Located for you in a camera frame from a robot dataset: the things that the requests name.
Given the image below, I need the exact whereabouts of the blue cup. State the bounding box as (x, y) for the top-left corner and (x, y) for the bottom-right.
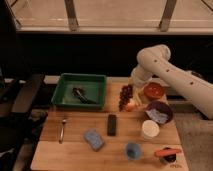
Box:
(125, 142), (142, 161)

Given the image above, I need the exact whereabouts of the red bowl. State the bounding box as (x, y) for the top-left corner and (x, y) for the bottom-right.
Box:
(143, 82), (165, 100)

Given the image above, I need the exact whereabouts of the dark red grape bunch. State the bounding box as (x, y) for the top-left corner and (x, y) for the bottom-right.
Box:
(119, 84), (133, 111)

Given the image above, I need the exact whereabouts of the blue sponge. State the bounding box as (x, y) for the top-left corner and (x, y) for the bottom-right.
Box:
(84, 129), (105, 151)

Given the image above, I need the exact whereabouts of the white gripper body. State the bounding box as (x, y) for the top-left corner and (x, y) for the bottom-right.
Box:
(130, 65), (155, 101)

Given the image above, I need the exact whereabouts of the white cup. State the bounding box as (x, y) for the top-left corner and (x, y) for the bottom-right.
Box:
(141, 120), (160, 139)

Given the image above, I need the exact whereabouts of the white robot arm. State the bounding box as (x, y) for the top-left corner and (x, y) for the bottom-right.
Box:
(131, 44), (213, 120)

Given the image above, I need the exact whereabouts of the orange carrot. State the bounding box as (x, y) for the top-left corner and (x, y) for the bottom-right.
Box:
(154, 148), (182, 157)

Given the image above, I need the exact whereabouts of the blue crumpled cloth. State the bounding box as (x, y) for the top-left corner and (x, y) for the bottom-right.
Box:
(146, 109), (168, 124)

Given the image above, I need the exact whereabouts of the black utensil in tray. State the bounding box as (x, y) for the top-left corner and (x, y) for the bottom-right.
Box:
(72, 87), (95, 104)

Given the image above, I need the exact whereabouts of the yellow banana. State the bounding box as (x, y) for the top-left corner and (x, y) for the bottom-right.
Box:
(133, 90), (142, 106)

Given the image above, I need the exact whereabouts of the black round container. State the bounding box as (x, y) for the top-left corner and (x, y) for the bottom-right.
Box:
(159, 154), (176, 165)

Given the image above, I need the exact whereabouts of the green plastic tray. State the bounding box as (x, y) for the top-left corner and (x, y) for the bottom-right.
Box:
(51, 73), (106, 110)

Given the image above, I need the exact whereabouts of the purple bowl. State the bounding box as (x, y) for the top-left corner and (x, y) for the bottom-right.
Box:
(145, 101), (173, 124)

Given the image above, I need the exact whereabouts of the dark brown rectangular block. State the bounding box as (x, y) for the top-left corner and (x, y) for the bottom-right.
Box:
(107, 114), (117, 136)

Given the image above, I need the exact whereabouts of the orange apple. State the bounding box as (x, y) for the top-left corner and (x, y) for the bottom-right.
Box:
(125, 101), (136, 112)

